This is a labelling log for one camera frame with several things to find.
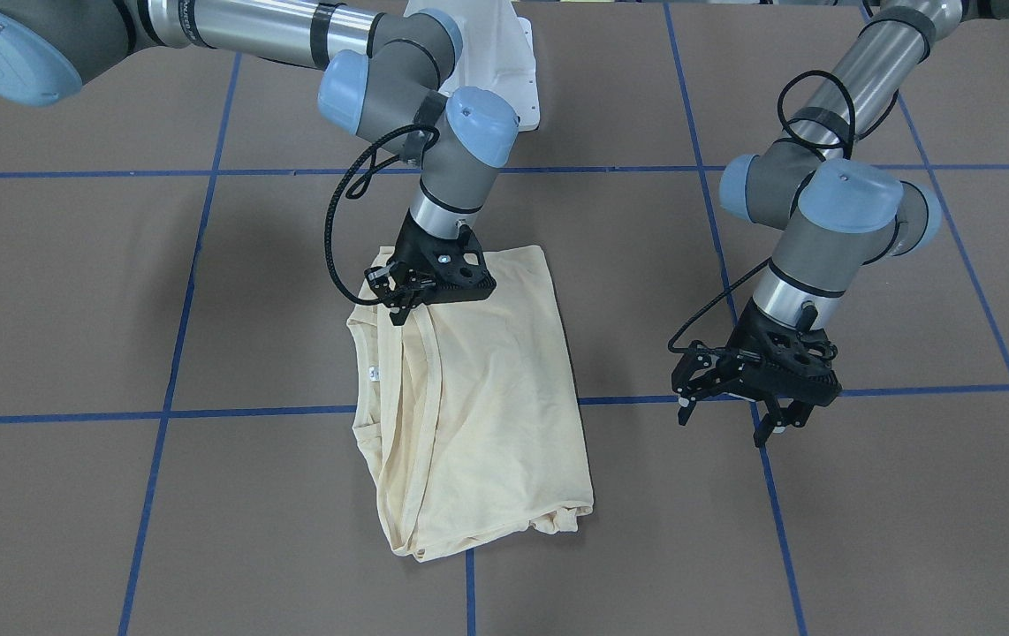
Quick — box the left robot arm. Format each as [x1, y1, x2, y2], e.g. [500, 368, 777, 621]
[667, 1, 1009, 448]

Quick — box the cream long-sleeve printed shirt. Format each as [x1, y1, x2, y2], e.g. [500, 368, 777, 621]
[346, 246, 595, 561]

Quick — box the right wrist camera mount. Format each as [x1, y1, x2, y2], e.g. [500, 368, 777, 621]
[413, 224, 497, 305]

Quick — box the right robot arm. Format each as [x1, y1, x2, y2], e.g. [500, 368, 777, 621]
[0, 1, 520, 326]

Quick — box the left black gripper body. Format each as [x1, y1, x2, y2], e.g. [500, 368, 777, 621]
[725, 305, 840, 407]

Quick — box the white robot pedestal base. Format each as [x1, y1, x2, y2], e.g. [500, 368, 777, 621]
[405, 1, 541, 133]

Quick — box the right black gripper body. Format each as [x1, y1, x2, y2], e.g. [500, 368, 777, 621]
[389, 215, 497, 306]

